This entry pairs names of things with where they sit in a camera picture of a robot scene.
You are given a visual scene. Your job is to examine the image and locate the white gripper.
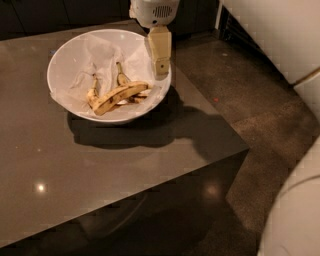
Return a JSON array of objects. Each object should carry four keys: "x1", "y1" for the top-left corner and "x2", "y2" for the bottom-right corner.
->
[{"x1": 129, "y1": 0, "x2": 180, "y2": 80}]

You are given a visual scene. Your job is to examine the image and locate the large spotted yellow banana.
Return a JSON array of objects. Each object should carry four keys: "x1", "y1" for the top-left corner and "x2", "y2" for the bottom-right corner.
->
[{"x1": 91, "y1": 81, "x2": 151, "y2": 116}]

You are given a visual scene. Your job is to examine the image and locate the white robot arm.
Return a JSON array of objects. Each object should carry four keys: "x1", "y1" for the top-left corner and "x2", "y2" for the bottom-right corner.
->
[{"x1": 122, "y1": 0, "x2": 320, "y2": 256}]

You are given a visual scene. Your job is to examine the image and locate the small back banana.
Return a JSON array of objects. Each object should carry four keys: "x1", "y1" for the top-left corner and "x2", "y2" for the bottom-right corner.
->
[{"x1": 116, "y1": 62, "x2": 147, "y2": 105}]

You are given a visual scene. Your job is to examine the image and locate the small banana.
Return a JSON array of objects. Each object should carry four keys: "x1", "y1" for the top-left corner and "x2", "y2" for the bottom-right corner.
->
[
  {"x1": 86, "y1": 75, "x2": 99, "y2": 109},
  {"x1": 116, "y1": 62, "x2": 147, "y2": 105}
]

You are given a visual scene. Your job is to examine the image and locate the white bowl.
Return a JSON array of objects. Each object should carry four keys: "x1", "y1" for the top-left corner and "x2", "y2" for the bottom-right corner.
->
[{"x1": 46, "y1": 28, "x2": 173, "y2": 124}]

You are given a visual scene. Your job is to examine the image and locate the small left banana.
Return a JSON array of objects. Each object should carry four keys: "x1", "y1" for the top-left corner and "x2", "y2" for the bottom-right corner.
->
[{"x1": 86, "y1": 75, "x2": 99, "y2": 109}]

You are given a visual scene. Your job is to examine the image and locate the white paper liner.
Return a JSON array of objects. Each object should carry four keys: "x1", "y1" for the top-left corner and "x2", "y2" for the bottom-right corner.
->
[{"x1": 49, "y1": 34, "x2": 163, "y2": 122}]

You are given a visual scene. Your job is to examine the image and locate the dark cabinet row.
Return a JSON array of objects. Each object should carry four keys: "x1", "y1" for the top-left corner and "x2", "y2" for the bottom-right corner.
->
[{"x1": 0, "y1": 0, "x2": 218, "y2": 40}]

